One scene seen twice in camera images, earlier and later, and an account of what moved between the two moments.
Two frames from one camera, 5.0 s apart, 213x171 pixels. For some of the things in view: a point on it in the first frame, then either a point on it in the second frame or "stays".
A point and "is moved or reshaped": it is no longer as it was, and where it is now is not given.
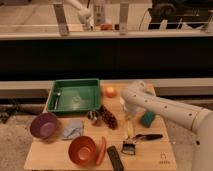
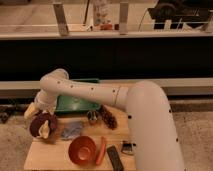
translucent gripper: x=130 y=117 → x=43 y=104
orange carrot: x=102 y=151 stays
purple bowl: x=44 y=126 stays
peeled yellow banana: x=130 y=128 is moved or reshaped
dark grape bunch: x=108 y=118 stays
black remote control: x=115 y=158 stays
